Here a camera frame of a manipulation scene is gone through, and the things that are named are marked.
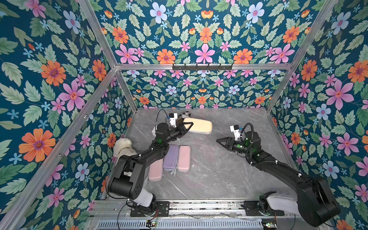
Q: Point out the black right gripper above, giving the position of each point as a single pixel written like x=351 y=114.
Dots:
x=233 y=143

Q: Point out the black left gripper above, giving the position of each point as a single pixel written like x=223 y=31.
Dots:
x=179 y=128

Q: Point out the pink-edged grey case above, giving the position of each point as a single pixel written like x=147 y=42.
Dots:
x=184 y=159

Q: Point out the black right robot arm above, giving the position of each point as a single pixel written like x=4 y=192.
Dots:
x=314 y=201

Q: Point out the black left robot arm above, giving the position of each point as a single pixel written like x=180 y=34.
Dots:
x=127 y=177

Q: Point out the closed white umbrella case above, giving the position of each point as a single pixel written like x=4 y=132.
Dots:
x=154 y=132

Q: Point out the cream plush teddy bear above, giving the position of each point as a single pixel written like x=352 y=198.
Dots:
x=123 y=147

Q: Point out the white ventilation grille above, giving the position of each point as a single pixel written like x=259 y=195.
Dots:
x=181 y=224

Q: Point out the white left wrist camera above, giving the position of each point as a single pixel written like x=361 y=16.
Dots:
x=173 y=119

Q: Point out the metal hook rail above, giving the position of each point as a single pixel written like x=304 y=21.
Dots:
x=201 y=67

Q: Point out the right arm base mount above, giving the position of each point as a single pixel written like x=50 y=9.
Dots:
x=271 y=202

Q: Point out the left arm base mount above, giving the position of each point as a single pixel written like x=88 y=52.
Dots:
x=146 y=205

